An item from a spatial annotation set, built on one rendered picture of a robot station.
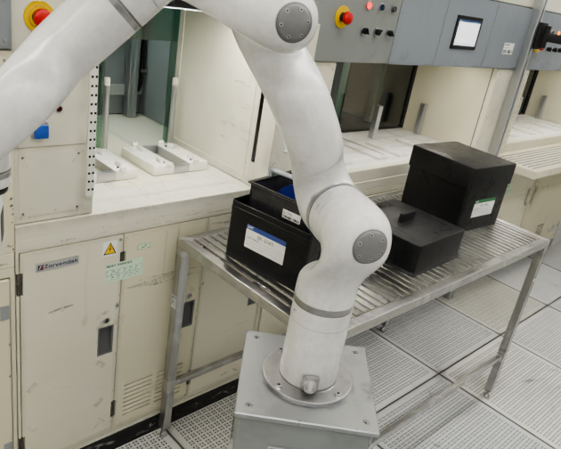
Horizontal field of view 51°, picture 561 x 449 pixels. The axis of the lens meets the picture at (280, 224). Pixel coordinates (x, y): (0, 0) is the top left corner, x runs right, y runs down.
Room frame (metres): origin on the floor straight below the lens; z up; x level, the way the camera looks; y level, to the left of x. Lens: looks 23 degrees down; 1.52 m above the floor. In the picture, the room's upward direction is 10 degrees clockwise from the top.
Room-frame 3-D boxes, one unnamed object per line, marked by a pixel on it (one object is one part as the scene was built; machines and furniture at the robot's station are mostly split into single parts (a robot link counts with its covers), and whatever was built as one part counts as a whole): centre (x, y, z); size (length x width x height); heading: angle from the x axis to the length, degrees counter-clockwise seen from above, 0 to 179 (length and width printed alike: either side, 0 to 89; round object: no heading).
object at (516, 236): (1.83, -0.37, 0.38); 1.30 x 0.60 x 0.76; 137
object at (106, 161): (1.69, 0.61, 0.89); 0.22 x 0.21 x 0.04; 47
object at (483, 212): (2.19, -0.64, 0.89); 0.29 x 0.29 x 0.25; 43
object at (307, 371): (1.01, -0.11, 0.85); 0.19 x 0.19 x 0.18
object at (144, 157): (1.89, 0.43, 0.89); 0.22 x 0.21 x 0.04; 47
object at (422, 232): (1.77, -0.40, 0.83); 0.29 x 0.29 x 0.13; 49
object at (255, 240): (1.54, -0.05, 0.85); 0.28 x 0.28 x 0.17; 56
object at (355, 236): (0.98, -0.12, 1.07); 0.19 x 0.12 x 0.24; 22
